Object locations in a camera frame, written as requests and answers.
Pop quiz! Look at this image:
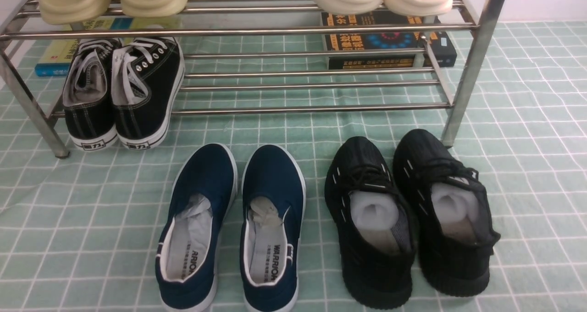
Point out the yellow and blue book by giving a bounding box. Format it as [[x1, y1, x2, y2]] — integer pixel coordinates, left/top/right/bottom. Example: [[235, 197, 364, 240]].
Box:
[[35, 17, 183, 77]]

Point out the black book with orange text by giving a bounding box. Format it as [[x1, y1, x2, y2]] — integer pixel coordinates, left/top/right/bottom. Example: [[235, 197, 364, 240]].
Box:
[[321, 10, 457, 70]]

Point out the black knit sneaker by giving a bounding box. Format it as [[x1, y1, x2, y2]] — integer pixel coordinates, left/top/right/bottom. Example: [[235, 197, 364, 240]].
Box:
[[392, 129, 501, 297], [324, 136, 415, 310]]

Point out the right black canvas sneaker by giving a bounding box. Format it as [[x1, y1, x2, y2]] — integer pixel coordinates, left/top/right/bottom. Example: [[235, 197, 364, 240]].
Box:
[[111, 36, 185, 150]]

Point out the black canvas sneaker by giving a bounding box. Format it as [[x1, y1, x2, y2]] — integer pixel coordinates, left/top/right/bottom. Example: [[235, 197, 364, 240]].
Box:
[[61, 39, 123, 151], [111, 36, 185, 150]]

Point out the green checkered floor cloth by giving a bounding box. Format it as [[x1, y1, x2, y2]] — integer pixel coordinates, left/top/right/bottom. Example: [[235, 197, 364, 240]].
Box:
[[0, 22, 587, 312]]

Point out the left black canvas sneaker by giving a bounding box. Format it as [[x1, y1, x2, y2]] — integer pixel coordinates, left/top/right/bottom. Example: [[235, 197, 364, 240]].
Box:
[[61, 39, 123, 151]]

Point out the left yellow slipper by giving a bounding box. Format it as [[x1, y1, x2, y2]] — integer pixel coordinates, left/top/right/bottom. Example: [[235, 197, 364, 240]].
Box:
[[39, 0, 111, 25]]

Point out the stainless steel shoe rack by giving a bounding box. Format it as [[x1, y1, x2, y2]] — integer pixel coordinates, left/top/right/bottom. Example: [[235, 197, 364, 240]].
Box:
[[1, 0, 505, 148]]

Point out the left black knit sneaker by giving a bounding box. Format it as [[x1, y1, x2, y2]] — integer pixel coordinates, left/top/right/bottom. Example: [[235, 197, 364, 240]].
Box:
[[324, 136, 415, 310]]

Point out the right black knit sneaker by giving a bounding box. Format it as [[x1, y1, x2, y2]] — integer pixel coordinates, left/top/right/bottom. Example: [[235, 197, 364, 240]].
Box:
[[392, 129, 501, 297]]

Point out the navy slip-on shoe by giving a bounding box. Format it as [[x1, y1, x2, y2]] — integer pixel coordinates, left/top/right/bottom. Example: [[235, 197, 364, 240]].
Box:
[[240, 144, 306, 312], [155, 143, 238, 312]]

